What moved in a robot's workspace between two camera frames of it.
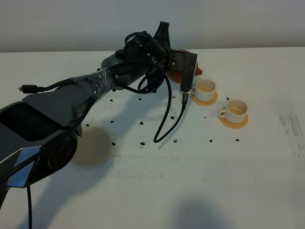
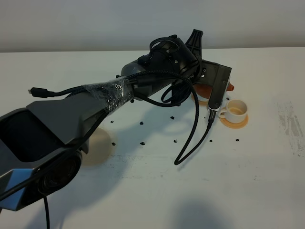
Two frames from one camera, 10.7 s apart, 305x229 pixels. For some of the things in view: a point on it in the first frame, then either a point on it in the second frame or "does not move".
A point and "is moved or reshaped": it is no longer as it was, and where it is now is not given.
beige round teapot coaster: [93, 148] does not move
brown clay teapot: [177, 77] is moved or reshaped
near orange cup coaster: [233, 125] does not move
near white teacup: [235, 111] does not move
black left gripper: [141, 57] to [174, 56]
